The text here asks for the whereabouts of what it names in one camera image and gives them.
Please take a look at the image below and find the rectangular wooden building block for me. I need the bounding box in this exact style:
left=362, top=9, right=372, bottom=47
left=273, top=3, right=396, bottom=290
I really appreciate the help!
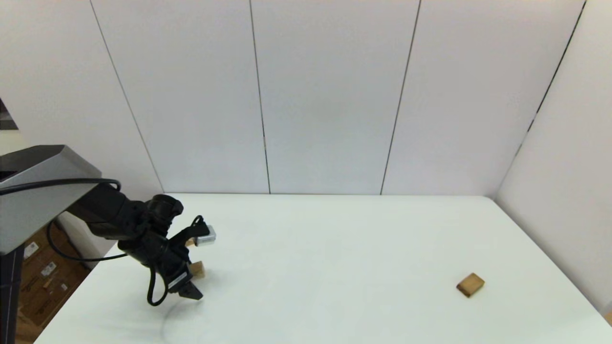
left=456, top=273, right=485, bottom=298

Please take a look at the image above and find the small flat cardboard stack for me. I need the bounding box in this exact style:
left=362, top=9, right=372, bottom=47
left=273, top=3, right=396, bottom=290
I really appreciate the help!
left=14, top=306, right=34, bottom=344

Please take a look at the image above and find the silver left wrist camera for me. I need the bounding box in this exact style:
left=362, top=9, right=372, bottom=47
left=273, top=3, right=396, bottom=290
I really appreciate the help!
left=193, top=224, right=217, bottom=247

